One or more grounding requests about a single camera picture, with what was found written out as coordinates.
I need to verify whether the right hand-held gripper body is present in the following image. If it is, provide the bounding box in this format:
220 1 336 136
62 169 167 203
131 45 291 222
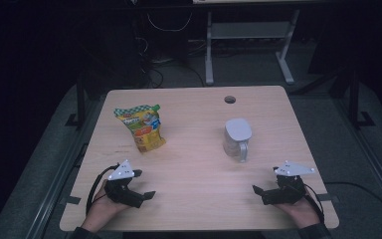
261 160 316 206

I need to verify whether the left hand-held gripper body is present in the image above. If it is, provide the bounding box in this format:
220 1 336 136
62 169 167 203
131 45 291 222
103 158 146 209

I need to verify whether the yellow refill pouch green cap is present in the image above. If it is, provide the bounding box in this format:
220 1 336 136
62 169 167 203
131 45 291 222
113 104 167 153

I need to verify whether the clear jar with grey lid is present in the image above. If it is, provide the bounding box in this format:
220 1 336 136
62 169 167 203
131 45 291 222
222 118 254 163

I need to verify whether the person's right hand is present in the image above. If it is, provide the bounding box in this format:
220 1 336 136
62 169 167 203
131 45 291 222
273 198 322 230

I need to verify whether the person's left hand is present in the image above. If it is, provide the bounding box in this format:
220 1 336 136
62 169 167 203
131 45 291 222
81 180 130 233

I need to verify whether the grey tape piece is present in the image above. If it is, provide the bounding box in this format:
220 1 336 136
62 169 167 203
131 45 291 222
59 195 82 205
317 193 340 203

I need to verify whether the black metal stand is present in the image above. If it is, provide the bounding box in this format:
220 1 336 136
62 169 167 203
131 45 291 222
347 66 376 130
65 74 88 128

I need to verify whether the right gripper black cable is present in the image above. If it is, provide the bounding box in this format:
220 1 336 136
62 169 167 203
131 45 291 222
302 183 326 223

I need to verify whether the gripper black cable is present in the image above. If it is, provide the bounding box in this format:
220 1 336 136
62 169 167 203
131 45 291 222
302 183 326 223
85 163 120 217

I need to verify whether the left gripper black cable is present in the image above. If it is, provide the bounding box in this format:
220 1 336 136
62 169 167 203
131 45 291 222
85 163 120 217

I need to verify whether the aluminium floor rail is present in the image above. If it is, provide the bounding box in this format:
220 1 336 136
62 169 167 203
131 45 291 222
23 99 100 239
331 96 382 223

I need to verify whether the black floor cable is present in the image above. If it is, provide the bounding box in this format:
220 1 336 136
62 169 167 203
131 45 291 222
324 181 382 217

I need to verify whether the black cable bundle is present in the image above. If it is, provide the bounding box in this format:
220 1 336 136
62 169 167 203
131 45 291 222
135 36 207 89

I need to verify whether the white metal desk frame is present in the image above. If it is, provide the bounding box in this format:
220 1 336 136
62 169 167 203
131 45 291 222
204 9 301 86

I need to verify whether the white hanging cable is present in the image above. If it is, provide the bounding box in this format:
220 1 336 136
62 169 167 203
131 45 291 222
146 12 193 33

